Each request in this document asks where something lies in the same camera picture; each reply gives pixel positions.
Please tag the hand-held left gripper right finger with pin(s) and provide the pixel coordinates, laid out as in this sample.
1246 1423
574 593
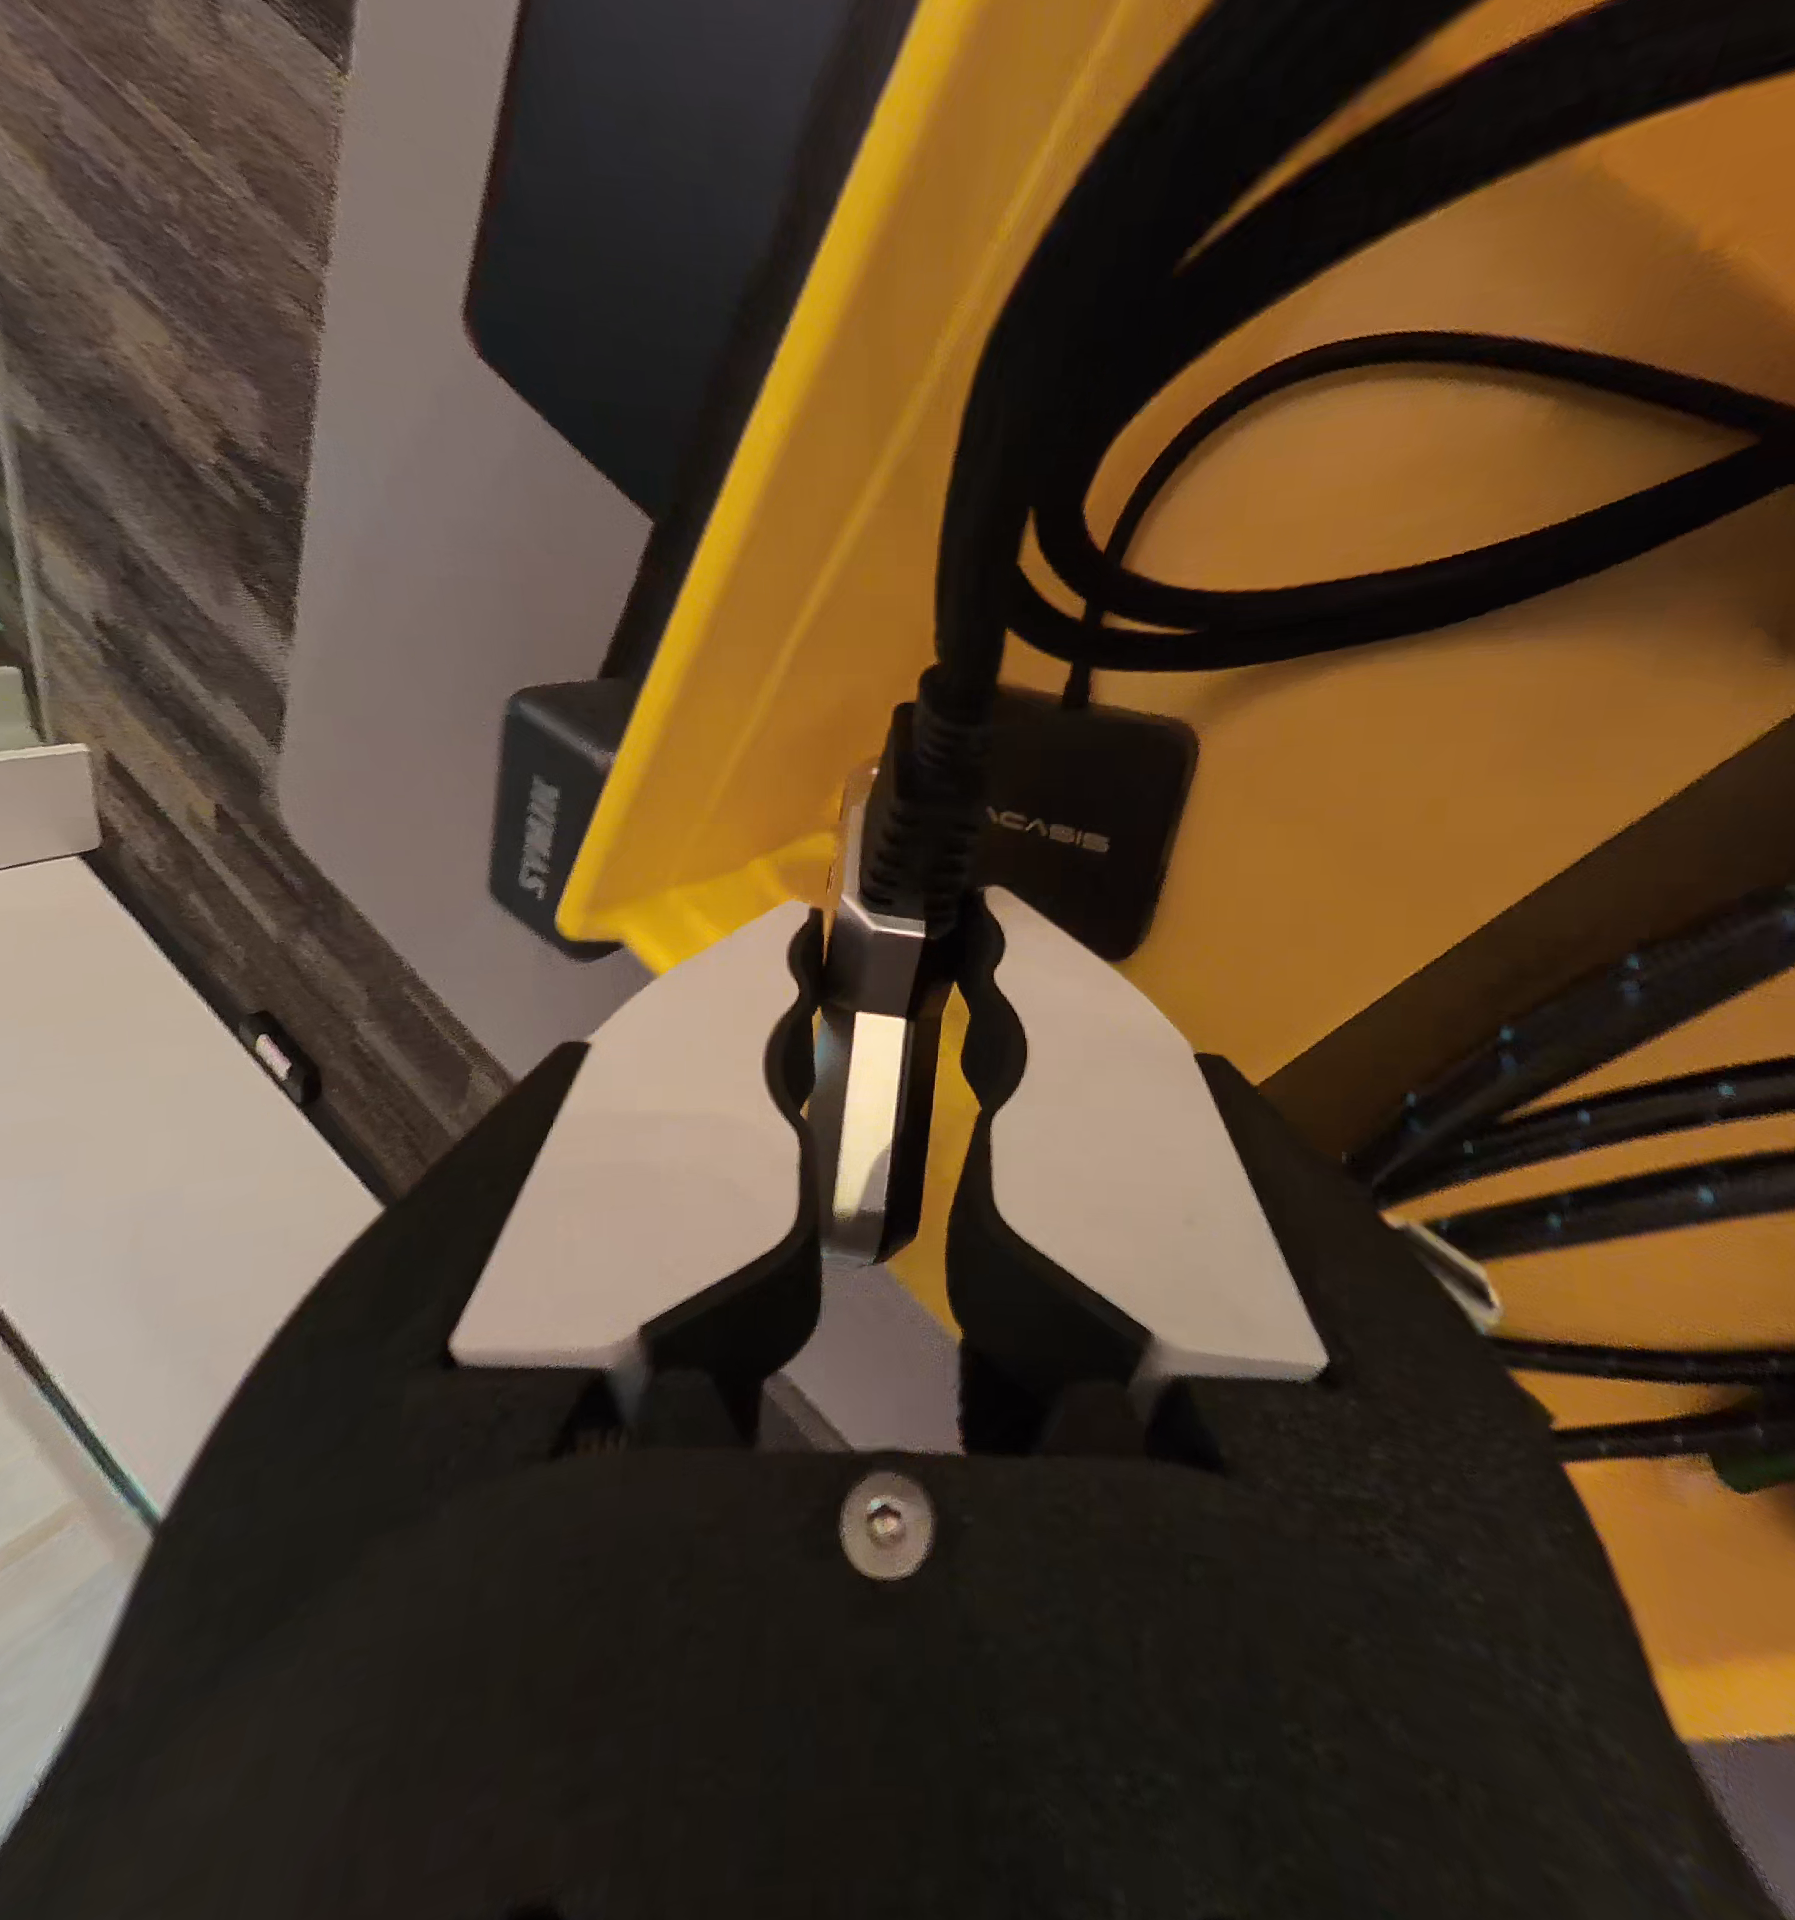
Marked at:
1136 1184

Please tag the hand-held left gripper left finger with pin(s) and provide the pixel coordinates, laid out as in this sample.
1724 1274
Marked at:
643 1184

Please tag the small black square usb hub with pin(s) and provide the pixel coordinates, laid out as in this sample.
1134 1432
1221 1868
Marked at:
1121 780

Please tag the yellow plastic bin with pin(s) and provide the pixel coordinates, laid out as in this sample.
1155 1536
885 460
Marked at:
778 601

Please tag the black charger block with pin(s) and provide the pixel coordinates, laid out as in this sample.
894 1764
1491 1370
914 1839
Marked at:
553 810

